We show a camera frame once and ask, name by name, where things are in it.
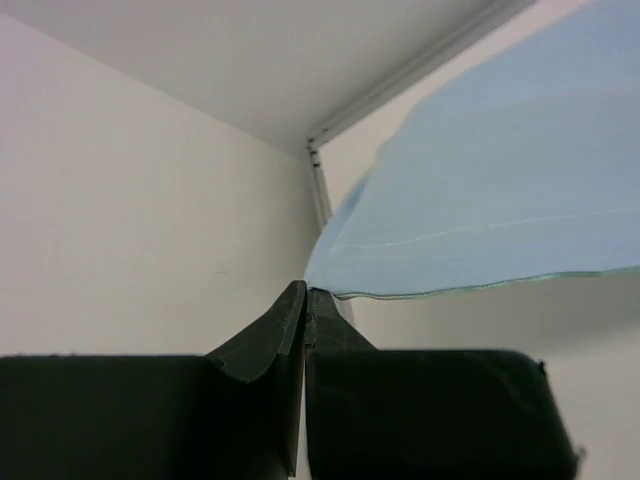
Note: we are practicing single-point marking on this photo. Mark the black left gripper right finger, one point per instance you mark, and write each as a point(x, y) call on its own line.
point(426, 414)

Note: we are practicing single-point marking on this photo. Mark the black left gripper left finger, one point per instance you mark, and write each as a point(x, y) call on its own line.
point(230, 414)

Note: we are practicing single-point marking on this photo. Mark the light blue pillowcase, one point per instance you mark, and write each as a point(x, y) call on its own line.
point(524, 167)

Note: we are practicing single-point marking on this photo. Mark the aluminium table frame rail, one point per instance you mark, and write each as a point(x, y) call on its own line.
point(459, 37)

